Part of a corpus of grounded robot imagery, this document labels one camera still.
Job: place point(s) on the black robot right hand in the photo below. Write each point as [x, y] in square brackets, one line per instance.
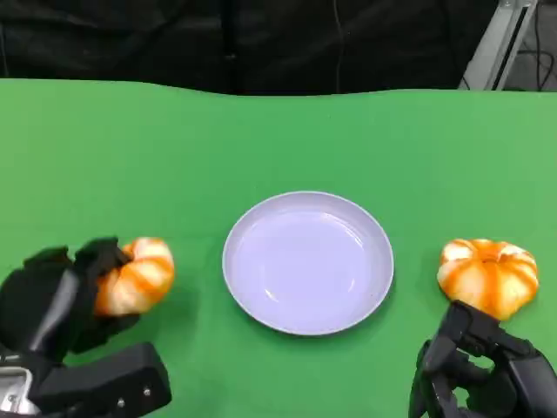
[518, 374]

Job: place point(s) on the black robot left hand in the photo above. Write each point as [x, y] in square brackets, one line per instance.
[26, 305]

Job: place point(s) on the orange white toy bread roll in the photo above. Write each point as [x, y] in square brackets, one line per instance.
[139, 278]
[487, 278]

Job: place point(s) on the green table cloth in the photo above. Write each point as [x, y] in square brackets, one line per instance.
[130, 165]

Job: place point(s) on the lilac plate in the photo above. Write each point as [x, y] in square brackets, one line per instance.
[306, 261]

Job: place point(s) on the black backdrop curtain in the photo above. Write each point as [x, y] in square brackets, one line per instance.
[174, 39]

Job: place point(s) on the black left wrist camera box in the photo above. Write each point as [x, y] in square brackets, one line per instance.
[109, 383]

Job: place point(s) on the aluminium frame profile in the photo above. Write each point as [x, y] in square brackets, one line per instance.
[496, 48]

